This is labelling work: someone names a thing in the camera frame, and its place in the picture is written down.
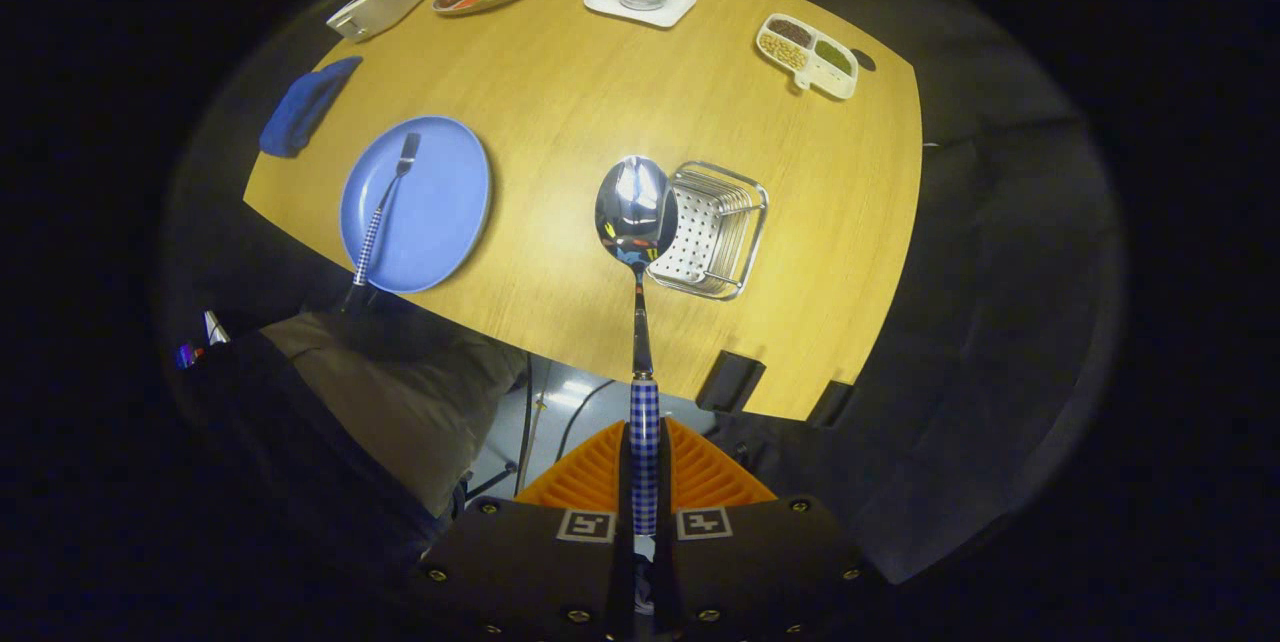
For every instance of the white stand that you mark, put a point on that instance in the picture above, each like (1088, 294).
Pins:
(215, 330)

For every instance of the purple device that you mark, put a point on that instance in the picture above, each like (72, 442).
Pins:
(187, 357)

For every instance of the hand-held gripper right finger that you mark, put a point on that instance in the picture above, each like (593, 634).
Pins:
(760, 572)

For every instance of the blue round plate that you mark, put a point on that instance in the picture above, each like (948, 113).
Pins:
(440, 202)

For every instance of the white toaster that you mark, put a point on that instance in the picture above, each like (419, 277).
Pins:
(385, 2)

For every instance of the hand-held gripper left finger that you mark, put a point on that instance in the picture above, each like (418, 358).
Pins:
(530, 572)

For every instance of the white square coaster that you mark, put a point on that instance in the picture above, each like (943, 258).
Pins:
(610, 2)

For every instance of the person's tan trouser leg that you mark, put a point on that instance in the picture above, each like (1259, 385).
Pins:
(400, 402)

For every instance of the white divided snack tray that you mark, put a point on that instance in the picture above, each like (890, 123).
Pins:
(810, 73)

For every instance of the blue cloth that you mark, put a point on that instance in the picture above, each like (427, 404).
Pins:
(300, 112)

